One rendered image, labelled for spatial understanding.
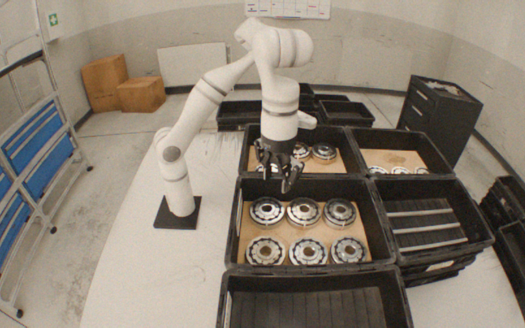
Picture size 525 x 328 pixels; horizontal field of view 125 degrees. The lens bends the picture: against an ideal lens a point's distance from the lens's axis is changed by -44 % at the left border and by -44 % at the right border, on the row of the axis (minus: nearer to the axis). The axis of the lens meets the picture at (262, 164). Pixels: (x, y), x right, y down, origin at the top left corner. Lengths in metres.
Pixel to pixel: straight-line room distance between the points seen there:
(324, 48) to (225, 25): 1.45
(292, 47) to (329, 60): 3.37
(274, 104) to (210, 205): 0.60
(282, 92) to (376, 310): 0.55
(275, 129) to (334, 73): 3.43
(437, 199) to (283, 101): 0.75
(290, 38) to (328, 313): 0.58
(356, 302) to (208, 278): 0.44
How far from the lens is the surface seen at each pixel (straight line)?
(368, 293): 0.66
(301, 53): 0.41
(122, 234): 0.98
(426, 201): 0.96
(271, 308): 0.60
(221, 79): 0.68
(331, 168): 0.91
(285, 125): 0.45
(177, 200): 0.86
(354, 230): 0.74
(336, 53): 3.77
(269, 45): 0.39
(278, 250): 0.62
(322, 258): 0.63
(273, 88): 0.42
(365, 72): 4.03
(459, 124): 2.32
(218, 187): 1.01
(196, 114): 0.69
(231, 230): 0.58
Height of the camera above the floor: 1.40
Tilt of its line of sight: 40 degrees down
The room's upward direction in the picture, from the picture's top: straight up
